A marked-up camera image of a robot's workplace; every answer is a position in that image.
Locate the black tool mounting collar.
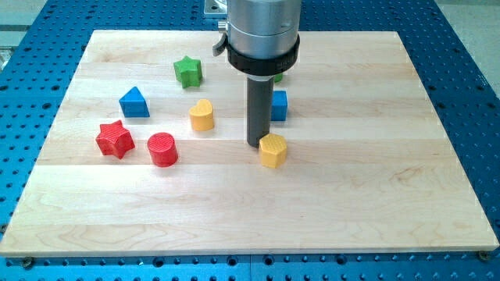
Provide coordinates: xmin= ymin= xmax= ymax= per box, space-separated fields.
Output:
xmin=226 ymin=36 xmax=300 ymax=76

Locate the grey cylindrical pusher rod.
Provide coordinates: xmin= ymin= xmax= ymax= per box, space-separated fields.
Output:
xmin=247 ymin=75 xmax=274 ymax=148

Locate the yellow hexagon block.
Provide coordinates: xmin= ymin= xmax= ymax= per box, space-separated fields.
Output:
xmin=259 ymin=133 xmax=288 ymax=169

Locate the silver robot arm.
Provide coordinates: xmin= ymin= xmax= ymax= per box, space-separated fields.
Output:
xmin=212 ymin=0 xmax=302 ymax=148

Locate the green block behind arm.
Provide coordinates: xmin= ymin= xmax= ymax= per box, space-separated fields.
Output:
xmin=274 ymin=73 xmax=283 ymax=83

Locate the blue cube block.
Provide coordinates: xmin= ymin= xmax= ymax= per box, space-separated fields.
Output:
xmin=271 ymin=91 xmax=288 ymax=121

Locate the yellow heart block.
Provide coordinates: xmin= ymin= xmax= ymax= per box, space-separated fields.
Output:
xmin=188 ymin=99 xmax=214 ymax=131

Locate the green star block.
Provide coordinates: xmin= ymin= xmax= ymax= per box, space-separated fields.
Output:
xmin=173 ymin=56 xmax=202 ymax=88

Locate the red cylinder block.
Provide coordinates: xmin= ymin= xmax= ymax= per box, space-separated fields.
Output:
xmin=147 ymin=132 xmax=178 ymax=167

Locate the blue triangle block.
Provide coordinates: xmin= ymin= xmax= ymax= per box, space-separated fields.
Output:
xmin=119 ymin=87 xmax=150 ymax=118

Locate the light wooden board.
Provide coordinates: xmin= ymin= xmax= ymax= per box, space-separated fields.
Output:
xmin=1 ymin=30 xmax=498 ymax=257

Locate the red star block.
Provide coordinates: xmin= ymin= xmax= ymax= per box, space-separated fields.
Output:
xmin=95 ymin=120 xmax=135 ymax=159

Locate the silver mounting bracket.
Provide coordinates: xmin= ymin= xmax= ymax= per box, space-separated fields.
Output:
xmin=203 ymin=0 xmax=227 ymax=19

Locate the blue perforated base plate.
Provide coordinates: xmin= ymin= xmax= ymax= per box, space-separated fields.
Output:
xmin=1 ymin=1 xmax=499 ymax=280

